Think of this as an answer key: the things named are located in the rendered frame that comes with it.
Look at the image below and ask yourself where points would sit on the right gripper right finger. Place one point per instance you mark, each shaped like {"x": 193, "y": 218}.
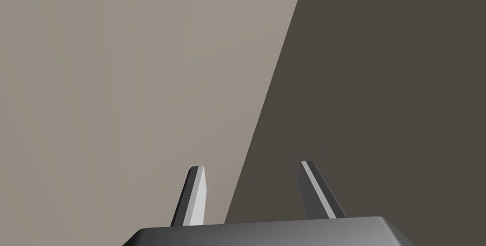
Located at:
{"x": 318, "y": 196}

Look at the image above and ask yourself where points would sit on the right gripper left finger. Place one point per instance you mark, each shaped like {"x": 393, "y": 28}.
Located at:
{"x": 193, "y": 200}

